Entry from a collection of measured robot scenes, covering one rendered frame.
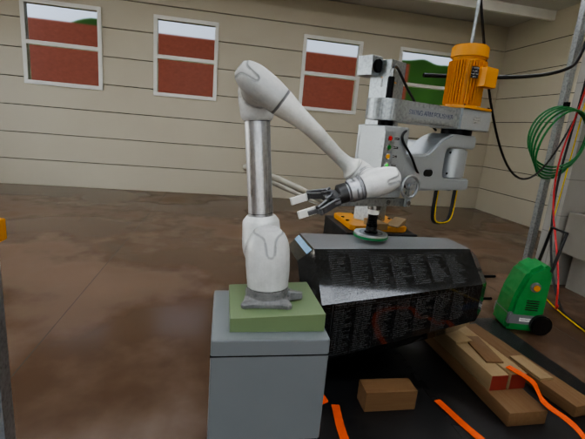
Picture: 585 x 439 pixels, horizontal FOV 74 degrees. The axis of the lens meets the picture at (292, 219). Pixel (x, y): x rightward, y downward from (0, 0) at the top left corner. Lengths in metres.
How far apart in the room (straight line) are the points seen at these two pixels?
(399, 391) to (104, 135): 7.37
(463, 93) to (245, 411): 2.28
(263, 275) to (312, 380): 0.40
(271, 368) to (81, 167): 7.68
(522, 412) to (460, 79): 1.99
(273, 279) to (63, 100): 7.70
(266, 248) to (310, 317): 0.28
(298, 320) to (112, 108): 7.49
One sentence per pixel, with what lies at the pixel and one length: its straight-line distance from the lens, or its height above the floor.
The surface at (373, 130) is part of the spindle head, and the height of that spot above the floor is 1.51.
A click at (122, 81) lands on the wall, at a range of 8.50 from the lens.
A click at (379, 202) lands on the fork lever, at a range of 2.44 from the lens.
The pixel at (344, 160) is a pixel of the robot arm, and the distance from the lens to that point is 1.61.
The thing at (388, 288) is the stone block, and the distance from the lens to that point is 2.32.
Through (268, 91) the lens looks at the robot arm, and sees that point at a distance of 1.38.
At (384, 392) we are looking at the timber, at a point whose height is 0.13.
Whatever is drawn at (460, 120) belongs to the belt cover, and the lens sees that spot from 2.79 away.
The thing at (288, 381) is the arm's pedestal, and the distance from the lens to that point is 1.45.
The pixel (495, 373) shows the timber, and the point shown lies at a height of 0.20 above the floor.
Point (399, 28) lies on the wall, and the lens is 9.20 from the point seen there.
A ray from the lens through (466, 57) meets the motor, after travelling 2.91.
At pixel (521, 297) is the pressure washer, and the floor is 0.30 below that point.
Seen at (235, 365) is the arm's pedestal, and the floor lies 0.71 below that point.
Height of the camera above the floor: 1.48
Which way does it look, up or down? 13 degrees down
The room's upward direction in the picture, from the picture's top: 5 degrees clockwise
